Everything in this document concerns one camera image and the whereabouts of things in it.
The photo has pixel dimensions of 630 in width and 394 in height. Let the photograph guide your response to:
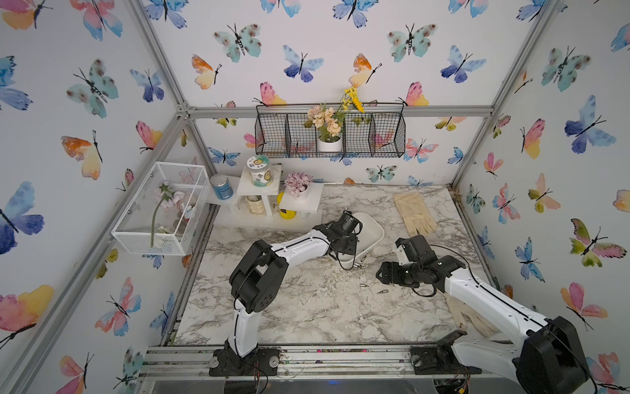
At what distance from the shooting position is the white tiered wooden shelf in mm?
929

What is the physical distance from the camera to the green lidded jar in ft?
2.82

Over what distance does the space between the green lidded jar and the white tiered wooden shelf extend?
2 centimetres

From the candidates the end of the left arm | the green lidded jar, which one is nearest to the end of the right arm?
the end of the left arm
